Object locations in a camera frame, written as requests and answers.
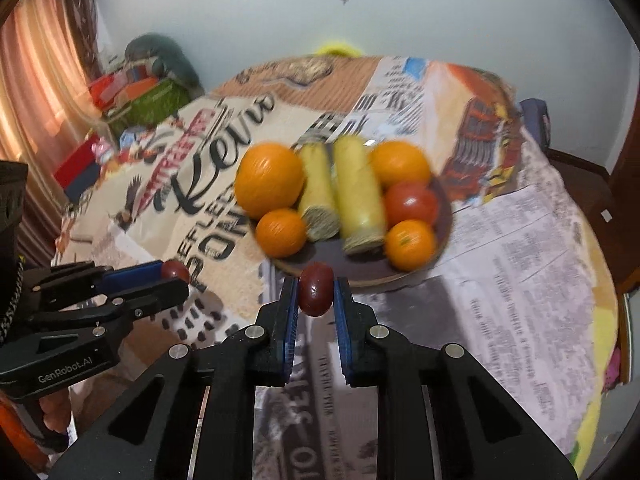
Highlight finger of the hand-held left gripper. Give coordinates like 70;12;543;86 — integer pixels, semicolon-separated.
27;277;191;343
30;260;166;311

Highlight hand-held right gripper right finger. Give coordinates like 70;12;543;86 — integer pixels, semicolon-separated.
334;276;578;480

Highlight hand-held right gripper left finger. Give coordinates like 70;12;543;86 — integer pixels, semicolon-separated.
47;276;301;480

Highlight small dark red fruit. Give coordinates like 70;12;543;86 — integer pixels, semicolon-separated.
299;262;335;317
161;260;191;285

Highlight brown round plate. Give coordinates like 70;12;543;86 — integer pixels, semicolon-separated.
250;170;453;288

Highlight small tangerine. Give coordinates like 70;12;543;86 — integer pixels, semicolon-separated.
384;219;437;272
255;208;307;257

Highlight yellow-green cucumber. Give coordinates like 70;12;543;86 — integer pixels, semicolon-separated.
332;135;387;255
297;142;342;242

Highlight large orange with sticker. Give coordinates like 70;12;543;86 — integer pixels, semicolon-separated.
234;142;307;220

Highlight red tomato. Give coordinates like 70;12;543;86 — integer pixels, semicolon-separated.
383;181;439;228

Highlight person's left hand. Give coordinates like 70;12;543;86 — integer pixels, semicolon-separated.
35;385;76;436

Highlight red and blue box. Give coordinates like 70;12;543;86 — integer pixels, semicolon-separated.
54;140;101;196

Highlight small pink toy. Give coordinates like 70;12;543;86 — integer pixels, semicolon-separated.
92;137;118;163

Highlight green bag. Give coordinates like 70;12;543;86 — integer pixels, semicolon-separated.
102;77;193;133

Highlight orange striped curtain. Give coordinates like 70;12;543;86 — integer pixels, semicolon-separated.
0;0;108;261

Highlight pink object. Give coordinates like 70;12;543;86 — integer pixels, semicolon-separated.
602;347;621;391

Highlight yellow object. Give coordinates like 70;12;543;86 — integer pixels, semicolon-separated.
314;40;363;57

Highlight blue chair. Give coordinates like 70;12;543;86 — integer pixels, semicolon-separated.
520;98;553;148

